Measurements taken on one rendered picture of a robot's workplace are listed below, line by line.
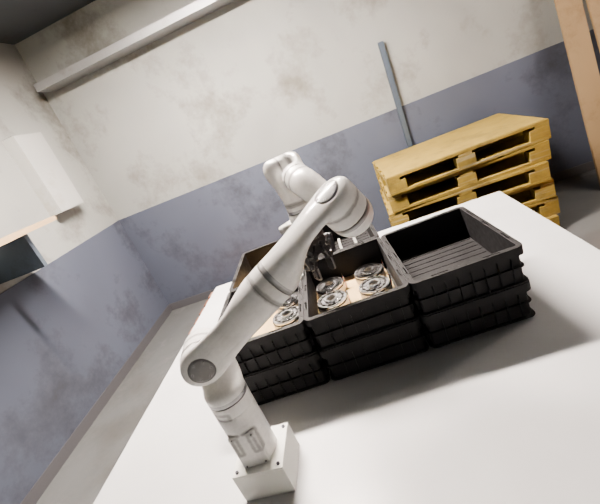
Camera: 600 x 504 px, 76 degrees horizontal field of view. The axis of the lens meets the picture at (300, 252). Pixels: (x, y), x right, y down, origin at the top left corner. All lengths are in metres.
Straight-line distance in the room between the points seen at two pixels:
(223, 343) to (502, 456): 0.59
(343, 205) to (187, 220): 3.31
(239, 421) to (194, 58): 3.21
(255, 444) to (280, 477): 0.09
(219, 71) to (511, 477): 3.37
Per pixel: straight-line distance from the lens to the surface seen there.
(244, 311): 0.75
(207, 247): 3.99
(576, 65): 3.71
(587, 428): 0.99
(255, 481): 1.00
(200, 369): 0.81
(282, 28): 3.58
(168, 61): 3.79
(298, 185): 0.88
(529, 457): 0.94
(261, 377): 1.17
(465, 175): 2.86
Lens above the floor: 1.45
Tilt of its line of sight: 20 degrees down
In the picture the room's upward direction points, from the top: 23 degrees counter-clockwise
